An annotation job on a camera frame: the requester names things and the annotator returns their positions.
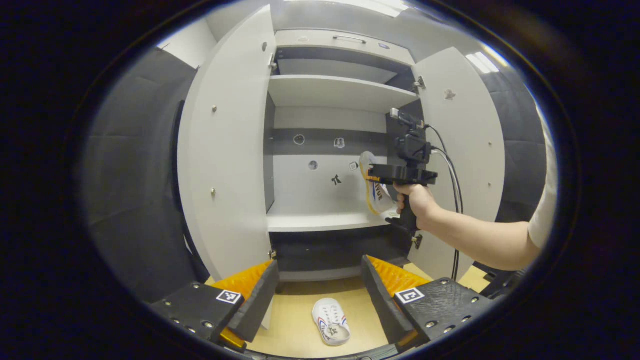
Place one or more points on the white striped shoe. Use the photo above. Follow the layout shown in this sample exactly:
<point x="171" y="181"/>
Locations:
<point x="331" y="322"/>
<point x="378" y="197"/>

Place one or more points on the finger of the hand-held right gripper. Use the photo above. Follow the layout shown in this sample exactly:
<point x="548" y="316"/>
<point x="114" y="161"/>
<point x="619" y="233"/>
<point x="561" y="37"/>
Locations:
<point x="382" y="174"/>

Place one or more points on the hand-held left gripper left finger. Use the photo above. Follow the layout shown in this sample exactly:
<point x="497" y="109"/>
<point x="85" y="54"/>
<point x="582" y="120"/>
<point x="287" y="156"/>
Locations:
<point x="257" y="305"/>

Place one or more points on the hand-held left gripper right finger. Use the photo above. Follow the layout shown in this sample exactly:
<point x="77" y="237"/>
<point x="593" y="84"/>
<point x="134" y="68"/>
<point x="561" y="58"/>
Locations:
<point x="382" y="305"/>

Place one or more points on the black backdrop cloth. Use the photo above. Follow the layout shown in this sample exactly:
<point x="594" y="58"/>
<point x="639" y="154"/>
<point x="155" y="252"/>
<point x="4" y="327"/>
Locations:
<point x="135" y="175"/>

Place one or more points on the white shoe cabinet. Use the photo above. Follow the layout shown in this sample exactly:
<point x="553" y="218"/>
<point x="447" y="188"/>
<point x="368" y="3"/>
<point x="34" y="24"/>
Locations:
<point x="325" y="92"/>

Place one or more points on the long ceiling light panel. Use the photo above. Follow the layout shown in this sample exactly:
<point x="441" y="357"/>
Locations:
<point x="350" y="6"/>

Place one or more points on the white cabinet door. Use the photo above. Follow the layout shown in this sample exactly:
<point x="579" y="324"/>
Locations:
<point x="475" y="125"/>
<point x="225" y="150"/>

